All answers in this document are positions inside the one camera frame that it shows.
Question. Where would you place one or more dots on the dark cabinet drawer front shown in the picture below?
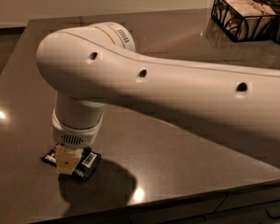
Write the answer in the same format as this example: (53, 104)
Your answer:
(258, 205)

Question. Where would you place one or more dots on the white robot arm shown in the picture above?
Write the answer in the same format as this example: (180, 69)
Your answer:
(95, 66)

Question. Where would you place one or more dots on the black rxbar chocolate wrapper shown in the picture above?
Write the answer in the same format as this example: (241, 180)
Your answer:
(86, 166)

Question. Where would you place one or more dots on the white paper napkins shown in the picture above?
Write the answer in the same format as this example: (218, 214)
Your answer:
(244, 10)

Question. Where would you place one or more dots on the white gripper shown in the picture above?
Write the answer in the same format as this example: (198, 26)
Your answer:
(74, 136)

